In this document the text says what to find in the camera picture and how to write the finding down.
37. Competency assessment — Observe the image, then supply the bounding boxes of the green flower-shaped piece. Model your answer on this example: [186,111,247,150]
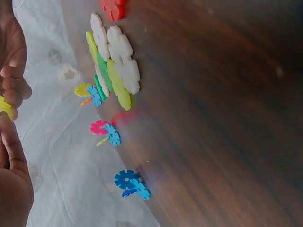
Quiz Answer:
[96,51,114,92]

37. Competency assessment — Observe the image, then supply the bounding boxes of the person's right hand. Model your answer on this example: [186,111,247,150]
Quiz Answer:
[0,13,33,121]

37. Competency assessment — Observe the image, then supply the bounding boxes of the large white flower-shaped piece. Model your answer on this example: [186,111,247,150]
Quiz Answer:
[107,25,141,95]

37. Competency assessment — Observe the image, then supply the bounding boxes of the joined dark and light blue discs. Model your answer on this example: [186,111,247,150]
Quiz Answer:
[114,169,152,201]

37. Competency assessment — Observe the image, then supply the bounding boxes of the thin dark green piece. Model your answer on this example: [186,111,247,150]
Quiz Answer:
[94,74,107,101]

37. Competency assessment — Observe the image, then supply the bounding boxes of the thin white scalloped piece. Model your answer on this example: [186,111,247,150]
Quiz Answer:
[95,63,110,98]

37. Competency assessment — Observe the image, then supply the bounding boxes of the small yellow notched disc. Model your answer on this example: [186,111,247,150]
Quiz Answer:
[0,96,14,121]

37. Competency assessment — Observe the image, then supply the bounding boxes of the narrow white flower-shaped piece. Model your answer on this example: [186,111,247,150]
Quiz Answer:
[90,12,111,62]

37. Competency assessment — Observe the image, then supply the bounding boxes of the joined yellow, blue, orange discs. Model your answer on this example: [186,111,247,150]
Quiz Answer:
[74,82,103,107]

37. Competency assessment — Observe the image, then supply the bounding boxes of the red flower-shaped piece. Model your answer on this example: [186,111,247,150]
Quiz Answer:
[100,0,126,22]

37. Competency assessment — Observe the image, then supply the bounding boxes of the person's right forearm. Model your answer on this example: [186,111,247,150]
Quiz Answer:
[0,0,14,16]

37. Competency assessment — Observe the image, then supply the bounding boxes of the person's left hand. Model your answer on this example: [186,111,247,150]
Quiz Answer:
[0,111,35,227]

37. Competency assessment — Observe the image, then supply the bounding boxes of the thin yellow-green piece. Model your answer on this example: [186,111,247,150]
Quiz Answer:
[85,30,99,66]

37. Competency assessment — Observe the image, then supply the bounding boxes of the large yellow-green scalloped piece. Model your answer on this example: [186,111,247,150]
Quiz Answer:
[107,59,132,111]

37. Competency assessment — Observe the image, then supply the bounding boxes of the joined pink, blue, yellow discs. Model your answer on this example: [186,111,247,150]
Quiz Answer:
[89,120,122,147]

